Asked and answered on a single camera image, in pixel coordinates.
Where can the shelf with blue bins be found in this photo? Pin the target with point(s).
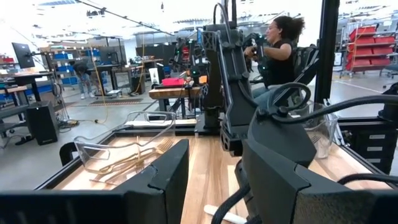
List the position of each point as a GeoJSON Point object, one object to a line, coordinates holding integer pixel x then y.
{"type": "Point", "coordinates": [65, 67]}

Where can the black frame bracket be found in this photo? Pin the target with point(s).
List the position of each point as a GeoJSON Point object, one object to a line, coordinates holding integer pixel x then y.
{"type": "Point", "coordinates": [65, 152]}

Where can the dark grey cart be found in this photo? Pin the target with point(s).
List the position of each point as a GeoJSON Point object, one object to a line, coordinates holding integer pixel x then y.
{"type": "Point", "coordinates": [376, 146]}

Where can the black metal rig frame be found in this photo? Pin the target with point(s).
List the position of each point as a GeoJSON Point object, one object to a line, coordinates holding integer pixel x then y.
{"type": "Point", "coordinates": [326, 46]}

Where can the black floor mat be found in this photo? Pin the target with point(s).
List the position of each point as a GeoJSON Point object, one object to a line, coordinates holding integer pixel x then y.
{"type": "Point", "coordinates": [115, 101]}

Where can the shelf with red bins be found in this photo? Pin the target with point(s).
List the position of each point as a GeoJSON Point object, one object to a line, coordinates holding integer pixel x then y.
{"type": "Point", "coordinates": [370, 49]}

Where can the black table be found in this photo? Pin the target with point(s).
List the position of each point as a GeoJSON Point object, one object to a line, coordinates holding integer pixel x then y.
{"type": "Point", "coordinates": [28, 76]}

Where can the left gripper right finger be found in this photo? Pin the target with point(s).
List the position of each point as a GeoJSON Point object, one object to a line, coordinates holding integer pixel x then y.
{"type": "Point", "coordinates": [280, 193]}

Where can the black tower case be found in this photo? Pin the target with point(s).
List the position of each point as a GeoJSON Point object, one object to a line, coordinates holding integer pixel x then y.
{"type": "Point", "coordinates": [43, 123]}

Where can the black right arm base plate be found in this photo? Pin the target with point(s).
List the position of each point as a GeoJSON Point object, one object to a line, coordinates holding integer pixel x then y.
{"type": "Point", "coordinates": [202, 127]}

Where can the pink flat box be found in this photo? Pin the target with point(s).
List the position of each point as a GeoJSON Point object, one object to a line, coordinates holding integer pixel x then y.
{"type": "Point", "coordinates": [172, 82]}

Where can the clear plastic bin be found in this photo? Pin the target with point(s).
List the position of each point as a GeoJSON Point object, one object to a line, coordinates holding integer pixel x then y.
{"type": "Point", "coordinates": [323, 130]}
{"type": "Point", "coordinates": [93, 155]}

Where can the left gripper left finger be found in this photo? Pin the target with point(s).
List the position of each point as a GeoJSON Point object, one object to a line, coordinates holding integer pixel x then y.
{"type": "Point", "coordinates": [161, 186]}

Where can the black office chair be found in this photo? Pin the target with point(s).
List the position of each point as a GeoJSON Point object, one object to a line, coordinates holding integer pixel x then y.
{"type": "Point", "coordinates": [306, 62]}

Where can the wooden workbench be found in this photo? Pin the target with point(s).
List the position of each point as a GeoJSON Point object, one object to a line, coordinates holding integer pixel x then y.
{"type": "Point", "coordinates": [174, 92]}

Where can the blue lit monitor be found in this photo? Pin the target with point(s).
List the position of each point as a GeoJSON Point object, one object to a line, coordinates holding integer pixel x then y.
{"type": "Point", "coordinates": [199, 35]}

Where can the black computer case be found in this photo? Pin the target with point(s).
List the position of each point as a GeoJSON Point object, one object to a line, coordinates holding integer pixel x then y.
{"type": "Point", "coordinates": [138, 85]}

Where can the cutlery pile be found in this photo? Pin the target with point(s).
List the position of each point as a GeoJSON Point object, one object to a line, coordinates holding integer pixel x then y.
{"type": "Point", "coordinates": [138, 146]}

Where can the black computer monitor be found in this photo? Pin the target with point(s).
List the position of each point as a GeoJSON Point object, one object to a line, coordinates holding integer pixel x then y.
{"type": "Point", "coordinates": [23, 54]}

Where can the person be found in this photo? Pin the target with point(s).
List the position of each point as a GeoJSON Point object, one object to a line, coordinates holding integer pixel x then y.
{"type": "Point", "coordinates": [82, 74]}
{"type": "Point", "coordinates": [280, 62]}

